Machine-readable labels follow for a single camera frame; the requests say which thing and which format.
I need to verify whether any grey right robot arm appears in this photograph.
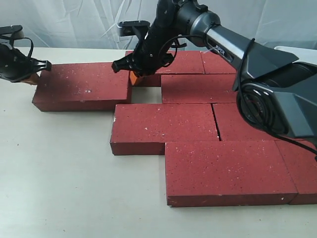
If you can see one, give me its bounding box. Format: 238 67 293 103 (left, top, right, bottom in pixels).
112 0 317 144

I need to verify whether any red brick middle row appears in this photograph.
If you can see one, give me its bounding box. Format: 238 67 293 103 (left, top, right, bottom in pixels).
212 103 278 141

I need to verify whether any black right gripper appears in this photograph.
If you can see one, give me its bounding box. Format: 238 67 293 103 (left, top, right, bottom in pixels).
111 0 180 86

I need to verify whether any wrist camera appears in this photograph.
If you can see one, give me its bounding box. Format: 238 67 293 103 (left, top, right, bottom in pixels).
117 20 150 40
0 25 24 40

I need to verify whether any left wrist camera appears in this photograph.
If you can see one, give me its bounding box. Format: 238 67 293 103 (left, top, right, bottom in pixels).
0 25 24 40

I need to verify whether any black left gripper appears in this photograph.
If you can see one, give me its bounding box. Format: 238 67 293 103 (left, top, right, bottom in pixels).
0 44 52 85

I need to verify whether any red brick back row right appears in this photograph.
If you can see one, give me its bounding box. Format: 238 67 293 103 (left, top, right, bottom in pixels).
201 52 236 74

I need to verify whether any red brick back row left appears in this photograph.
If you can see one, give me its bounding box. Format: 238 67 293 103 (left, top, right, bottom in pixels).
136 51 205 87

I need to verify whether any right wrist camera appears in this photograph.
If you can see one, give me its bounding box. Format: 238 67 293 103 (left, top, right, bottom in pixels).
117 20 150 40

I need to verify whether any red brick row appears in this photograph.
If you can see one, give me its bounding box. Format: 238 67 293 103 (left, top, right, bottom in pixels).
212 103 278 141
201 52 236 74
136 51 205 87

